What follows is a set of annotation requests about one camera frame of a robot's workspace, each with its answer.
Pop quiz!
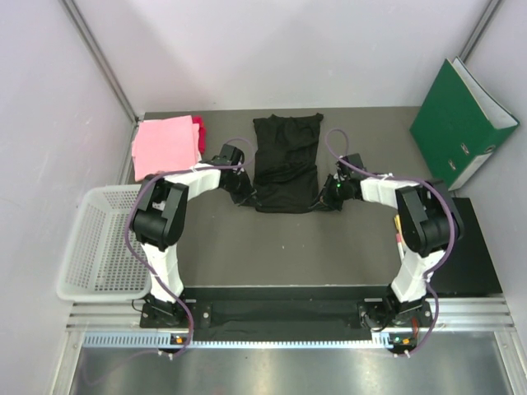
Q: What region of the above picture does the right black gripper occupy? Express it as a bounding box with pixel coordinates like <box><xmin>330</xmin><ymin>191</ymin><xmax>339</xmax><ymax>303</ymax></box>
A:
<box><xmin>310</xmin><ymin>174</ymin><xmax>352</xmax><ymax>211</ymax></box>

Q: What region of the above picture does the black printed t shirt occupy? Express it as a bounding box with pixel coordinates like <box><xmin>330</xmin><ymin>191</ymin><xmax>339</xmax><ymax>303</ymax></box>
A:
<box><xmin>251</xmin><ymin>113</ymin><xmax>324</xmax><ymax>214</ymax></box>

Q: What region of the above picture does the red t shirt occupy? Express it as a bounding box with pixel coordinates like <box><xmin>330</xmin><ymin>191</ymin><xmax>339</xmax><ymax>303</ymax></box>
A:
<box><xmin>192</xmin><ymin>115</ymin><xmax>207</xmax><ymax>154</ymax></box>

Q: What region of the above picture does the pink t shirt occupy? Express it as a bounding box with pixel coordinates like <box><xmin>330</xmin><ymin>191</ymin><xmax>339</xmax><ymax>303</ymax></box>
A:
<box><xmin>131</xmin><ymin>115</ymin><xmax>201</xmax><ymax>182</ymax></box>

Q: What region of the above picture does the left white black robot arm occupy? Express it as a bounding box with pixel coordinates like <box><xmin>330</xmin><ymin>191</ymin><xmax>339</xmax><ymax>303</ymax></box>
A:
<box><xmin>125</xmin><ymin>142</ymin><xmax>256</xmax><ymax>328</ymax></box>

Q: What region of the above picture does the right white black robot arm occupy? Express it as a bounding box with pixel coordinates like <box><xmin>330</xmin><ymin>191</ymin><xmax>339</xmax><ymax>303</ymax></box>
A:
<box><xmin>311</xmin><ymin>154</ymin><xmax>464</xmax><ymax>332</ymax></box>

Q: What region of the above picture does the yellow marker pen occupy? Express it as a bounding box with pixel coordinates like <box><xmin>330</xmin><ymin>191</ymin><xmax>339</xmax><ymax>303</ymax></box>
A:
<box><xmin>394</xmin><ymin>214</ymin><xmax>402</xmax><ymax>234</ymax></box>

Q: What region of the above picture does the pink white marker pen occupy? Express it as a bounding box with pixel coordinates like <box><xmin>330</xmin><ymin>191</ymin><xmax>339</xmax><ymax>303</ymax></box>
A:
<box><xmin>396</xmin><ymin>233</ymin><xmax>405</xmax><ymax>260</ymax></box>

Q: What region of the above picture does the black notebook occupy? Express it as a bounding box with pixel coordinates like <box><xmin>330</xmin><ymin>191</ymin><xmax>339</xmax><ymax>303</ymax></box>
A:
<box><xmin>431</xmin><ymin>197</ymin><xmax>502</xmax><ymax>298</ymax></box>

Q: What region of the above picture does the white plastic basket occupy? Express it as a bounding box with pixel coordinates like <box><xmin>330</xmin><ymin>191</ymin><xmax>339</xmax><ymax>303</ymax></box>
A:
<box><xmin>56</xmin><ymin>184</ymin><xmax>152</xmax><ymax>303</ymax></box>

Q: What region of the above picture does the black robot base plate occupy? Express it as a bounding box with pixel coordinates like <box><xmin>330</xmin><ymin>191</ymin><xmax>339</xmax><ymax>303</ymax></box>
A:
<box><xmin>139</xmin><ymin>286</ymin><xmax>431</xmax><ymax>342</ymax></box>

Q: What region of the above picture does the green ring binder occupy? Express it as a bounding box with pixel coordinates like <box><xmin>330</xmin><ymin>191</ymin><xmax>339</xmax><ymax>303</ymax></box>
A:
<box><xmin>410</xmin><ymin>58</ymin><xmax>520</xmax><ymax>191</ymax></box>

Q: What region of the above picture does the perforated grey cable duct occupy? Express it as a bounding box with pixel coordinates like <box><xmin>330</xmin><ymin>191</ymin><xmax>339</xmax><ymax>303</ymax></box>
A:
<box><xmin>82</xmin><ymin>332</ymin><xmax>410</xmax><ymax>350</ymax></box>

